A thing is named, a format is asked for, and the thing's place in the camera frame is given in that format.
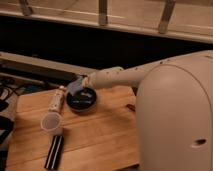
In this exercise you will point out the metal railing post middle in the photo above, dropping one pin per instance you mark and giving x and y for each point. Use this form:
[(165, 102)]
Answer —
[(103, 19)]

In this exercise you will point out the white tube bottle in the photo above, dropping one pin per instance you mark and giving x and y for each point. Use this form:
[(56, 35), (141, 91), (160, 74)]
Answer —
[(57, 100)]

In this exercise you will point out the clear plastic cup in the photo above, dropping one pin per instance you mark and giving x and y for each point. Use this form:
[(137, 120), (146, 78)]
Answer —
[(51, 123)]

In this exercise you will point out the metal railing post right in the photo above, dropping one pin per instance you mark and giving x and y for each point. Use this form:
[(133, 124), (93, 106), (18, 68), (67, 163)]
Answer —
[(166, 16)]

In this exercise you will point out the metal railing post left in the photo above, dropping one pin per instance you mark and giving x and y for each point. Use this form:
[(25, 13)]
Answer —
[(25, 8)]

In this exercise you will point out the metal railing post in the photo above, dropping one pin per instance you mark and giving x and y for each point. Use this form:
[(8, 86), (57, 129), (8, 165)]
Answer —
[(166, 16), (25, 8), (103, 19)]

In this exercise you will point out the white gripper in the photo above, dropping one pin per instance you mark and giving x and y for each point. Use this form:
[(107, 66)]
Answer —
[(85, 81)]

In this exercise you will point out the wooden cutting board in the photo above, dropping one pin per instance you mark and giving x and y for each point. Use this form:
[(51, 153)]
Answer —
[(103, 139)]

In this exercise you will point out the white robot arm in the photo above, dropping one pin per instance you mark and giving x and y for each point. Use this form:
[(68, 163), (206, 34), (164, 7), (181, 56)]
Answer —
[(174, 110)]

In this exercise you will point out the black white striped bar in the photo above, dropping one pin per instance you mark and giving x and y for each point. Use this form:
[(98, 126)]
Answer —
[(54, 153)]

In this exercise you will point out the black ceramic bowl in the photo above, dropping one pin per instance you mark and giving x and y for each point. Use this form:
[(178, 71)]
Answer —
[(82, 100)]

